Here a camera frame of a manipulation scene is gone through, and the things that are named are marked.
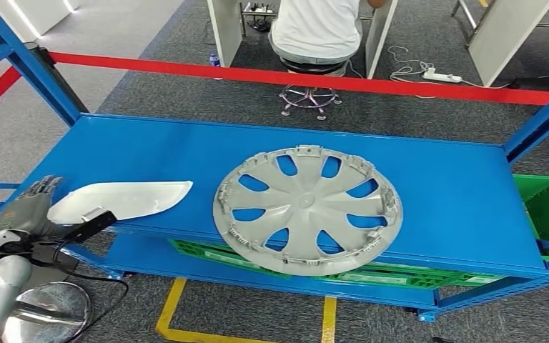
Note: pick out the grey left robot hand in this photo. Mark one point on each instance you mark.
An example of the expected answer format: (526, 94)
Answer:
(23, 213)

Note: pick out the white curved plastic part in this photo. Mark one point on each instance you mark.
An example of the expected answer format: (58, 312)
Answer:
(123, 201)

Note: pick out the blue metal shelf rack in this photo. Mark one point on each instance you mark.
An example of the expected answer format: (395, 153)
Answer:
(445, 189)

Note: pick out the stanchion with chrome base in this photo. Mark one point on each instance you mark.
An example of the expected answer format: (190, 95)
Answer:
(61, 303)

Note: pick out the clear water bottle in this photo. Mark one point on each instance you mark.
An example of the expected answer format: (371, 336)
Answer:
(214, 60)

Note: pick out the white desk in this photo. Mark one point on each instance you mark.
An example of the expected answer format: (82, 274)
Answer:
(225, 28)
(506, 38)

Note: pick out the grey wheel hubcap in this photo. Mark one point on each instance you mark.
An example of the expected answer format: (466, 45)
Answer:
(307, 203)

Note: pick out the chrome base stool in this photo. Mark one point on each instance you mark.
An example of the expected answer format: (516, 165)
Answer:
(310, 97)

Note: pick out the person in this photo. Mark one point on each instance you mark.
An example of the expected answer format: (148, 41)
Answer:
(317, 28)

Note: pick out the white power strip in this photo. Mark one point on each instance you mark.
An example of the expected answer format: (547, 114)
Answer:
(442, 76)

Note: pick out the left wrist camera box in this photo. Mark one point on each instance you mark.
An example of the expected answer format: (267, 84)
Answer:
(94, 225)

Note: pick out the black stanchion post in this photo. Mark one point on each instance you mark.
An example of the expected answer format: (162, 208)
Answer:
(63, 80)

